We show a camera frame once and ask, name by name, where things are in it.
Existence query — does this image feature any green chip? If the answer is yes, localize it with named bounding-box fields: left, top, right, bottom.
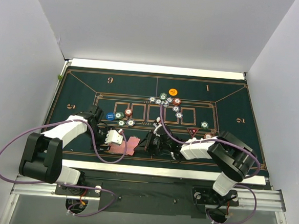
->
left=117, top=120, right=125, bottom=126
left=115, top=112, right=124, bottom=119
left=159, top=93, right=167, bottom=100
left=200, top=121, right=209, bottom=129

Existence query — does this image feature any red-backed playing card deck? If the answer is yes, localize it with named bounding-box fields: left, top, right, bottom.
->
left=125, top=137, right=140, bottom=156

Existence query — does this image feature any blue chip position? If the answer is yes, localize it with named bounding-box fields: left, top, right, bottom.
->
left=126, top=119, right=135, bottom=127

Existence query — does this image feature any blue chip mid table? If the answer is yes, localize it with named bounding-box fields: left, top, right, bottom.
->
left=172, top=106, right=180, bottom=112
left=176, top=112, right=183, bottom=119

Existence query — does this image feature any red chips position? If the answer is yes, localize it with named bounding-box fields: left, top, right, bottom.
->
left=124, top=108, right=133, bottom=117
left=204, top=133, right=212, bottom=139

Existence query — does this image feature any red chip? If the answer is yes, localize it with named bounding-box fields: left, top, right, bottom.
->
left=173, top=98, right=181, bottom=106

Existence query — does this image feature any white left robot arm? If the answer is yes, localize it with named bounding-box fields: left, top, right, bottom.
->
left=18, top=105, right=105, bottom=195

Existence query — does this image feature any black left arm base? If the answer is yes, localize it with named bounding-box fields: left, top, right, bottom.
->
left=55, top=178, right=103, bottom=197

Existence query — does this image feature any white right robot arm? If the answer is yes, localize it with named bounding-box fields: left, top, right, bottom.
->
left=142, top=125, right=260, bottom=204

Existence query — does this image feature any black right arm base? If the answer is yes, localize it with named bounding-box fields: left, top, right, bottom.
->
left=192, top=186, right=239, bottom=207

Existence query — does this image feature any blue small blind button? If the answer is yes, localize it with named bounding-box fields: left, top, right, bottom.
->
left=105, top=113, right=115, bottom=121

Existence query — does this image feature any green poker table mat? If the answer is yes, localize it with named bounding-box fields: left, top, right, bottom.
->
left=46, top=66, right=269, bottom=177

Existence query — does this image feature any orange dealer button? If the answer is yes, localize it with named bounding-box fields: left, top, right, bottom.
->
left=168, top=88, right=178, bottom=96

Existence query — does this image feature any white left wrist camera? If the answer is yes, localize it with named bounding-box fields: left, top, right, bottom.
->
left=105, top=129, right=123, bottom=145

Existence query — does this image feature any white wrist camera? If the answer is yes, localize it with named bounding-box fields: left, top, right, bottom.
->
left=105, top=129, right=123, bottom=145
left=153, top=117, right=164, bottom=137

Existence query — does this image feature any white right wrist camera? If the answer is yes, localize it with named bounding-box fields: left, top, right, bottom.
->
left=153, top=117, right=164, bottom=137

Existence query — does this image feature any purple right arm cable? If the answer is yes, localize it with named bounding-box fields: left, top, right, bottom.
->
left=151, top=104, right=265, bottom=224

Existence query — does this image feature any aluminium frame rail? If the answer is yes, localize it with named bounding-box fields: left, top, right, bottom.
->
left=0, top=184, right=287, bottom=224

